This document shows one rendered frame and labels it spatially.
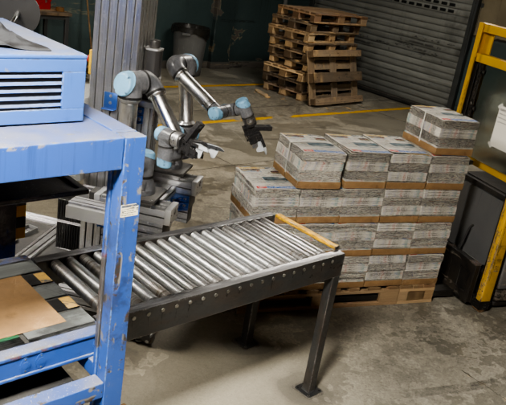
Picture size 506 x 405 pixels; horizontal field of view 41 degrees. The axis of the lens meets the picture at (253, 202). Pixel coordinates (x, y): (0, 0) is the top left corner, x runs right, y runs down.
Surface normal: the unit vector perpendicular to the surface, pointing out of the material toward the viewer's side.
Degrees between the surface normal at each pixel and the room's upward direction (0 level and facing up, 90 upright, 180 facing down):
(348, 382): 0
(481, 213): 90
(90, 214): 90
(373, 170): 90
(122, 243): 90
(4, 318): 0
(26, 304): 0
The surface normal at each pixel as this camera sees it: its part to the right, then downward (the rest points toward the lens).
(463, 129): 0.36, 0.38
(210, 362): 0.15, -0.92
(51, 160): 0.66, 0.36
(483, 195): -0.92, 0.00
